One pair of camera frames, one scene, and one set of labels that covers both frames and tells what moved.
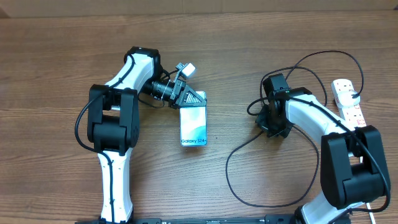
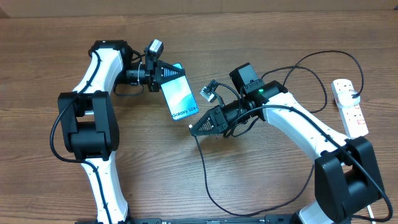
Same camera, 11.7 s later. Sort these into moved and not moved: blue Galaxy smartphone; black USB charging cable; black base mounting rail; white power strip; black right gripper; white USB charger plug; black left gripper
Moved: black left gripper; blue Galaxy smartphone; black USB charging cable; black right gripper
Not moved: white power strip; white USB charger plug; black base mounting rail
